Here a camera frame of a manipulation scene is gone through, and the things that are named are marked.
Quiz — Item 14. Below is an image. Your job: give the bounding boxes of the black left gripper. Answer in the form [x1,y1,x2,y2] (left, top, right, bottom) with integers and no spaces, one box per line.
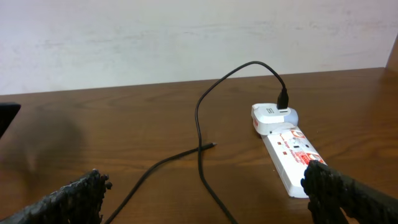
[0,102,21,138]

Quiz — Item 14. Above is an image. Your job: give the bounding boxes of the white power strip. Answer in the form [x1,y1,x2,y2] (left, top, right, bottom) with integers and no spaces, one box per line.
[262,127,325,198]

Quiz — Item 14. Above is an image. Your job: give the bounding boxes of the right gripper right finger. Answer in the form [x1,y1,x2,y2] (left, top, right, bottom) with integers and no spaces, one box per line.
[301,160,397,224]

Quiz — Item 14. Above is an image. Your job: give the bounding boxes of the white USB charger adapter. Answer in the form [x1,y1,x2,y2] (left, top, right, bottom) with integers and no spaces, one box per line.
[251,103,299,136]

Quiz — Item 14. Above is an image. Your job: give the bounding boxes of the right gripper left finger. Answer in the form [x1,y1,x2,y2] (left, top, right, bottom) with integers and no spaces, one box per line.
[1,169,112,224]

